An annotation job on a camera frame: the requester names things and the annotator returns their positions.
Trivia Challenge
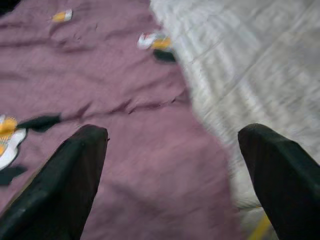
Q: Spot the white quilted mattress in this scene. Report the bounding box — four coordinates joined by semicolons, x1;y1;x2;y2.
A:
149;0;320;240

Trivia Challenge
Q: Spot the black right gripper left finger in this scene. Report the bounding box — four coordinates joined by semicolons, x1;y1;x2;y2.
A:
0;124;109;240

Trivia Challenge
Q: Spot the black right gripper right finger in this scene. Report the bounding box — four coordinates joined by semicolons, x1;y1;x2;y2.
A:
237;123;320;240

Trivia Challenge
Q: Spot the purple cartoon print blanket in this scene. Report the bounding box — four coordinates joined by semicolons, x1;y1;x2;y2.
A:
0;0;243;240

